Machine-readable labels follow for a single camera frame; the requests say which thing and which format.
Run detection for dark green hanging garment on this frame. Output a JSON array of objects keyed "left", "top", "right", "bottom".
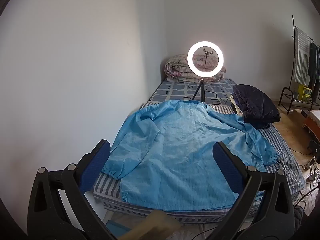
[{"left": 307, "top": 42, "right": 320, "bottom": 90}]

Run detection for folded dark navy jacket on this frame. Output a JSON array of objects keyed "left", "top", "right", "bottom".
[{"left": 230, "top": 84, "right": 281, "bottom": 130}]

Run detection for floor cables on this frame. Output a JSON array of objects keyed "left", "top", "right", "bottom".
[{"left": 292, "top": 150, "right": 320, "bottom": 183}]

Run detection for blue checked mattress cover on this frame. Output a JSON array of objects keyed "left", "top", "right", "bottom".
[{"left": 146, "top": 77, "right": 237, "bottom": 105}]

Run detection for folded floral quilt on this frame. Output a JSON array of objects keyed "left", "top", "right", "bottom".
[{"left": 164, "top": 54, "right": 227, "bottom": 82}]

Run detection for black floor device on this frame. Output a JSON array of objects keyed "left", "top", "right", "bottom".
[{"left": 309, "top": 140, "right": 320, "bottom": 156}]

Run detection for brown cardboard piece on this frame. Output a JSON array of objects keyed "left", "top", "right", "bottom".
[{"left": 117, "top": 210, "right": 182, "bottom": 240}]

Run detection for brown wooden cabinet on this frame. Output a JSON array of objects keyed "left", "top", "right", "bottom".
[{"left": 302, "top": 110, "right": 320, "bottom": 137}]

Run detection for light blue jacket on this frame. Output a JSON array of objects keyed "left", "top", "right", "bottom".
[{"left": 101, "top": 100, "right": 279, "bottom": 210}]

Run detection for yellow box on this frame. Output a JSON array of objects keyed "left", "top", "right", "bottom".
[{"left": 297, "top": 85, "right": 313, "bottom": 103}]

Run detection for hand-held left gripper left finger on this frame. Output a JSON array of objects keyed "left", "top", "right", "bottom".
[{"left": 27, "top": 139, "right": 118, "bottom": 240}]

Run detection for black metal clothes rack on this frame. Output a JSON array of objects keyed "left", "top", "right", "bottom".
[{"left": 278, "top": 15, "right": 320, "bottom": 115}]

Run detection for white ring light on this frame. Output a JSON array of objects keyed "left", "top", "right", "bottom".
[{"left": 187, "top": 41, "right": 224, "bottom": 77}]

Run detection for teal flat box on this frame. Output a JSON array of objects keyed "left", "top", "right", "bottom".
[{"left": 106, "top": 219, "right": 131, "bottom": 236}]

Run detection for striped hanging towel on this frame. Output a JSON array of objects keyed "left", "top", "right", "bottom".
[{"left": 294, "top": 27, "right": 312, "bottom": 85}]

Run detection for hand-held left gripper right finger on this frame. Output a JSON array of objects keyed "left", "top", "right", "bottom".
[{"left": 212, "top": 141, "right": 295, "bottom": 240}]

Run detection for grey striped bedsheet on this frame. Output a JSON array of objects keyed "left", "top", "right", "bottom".
[{"left": 93, "top": 102, "right": 305, "bottom": 224}]

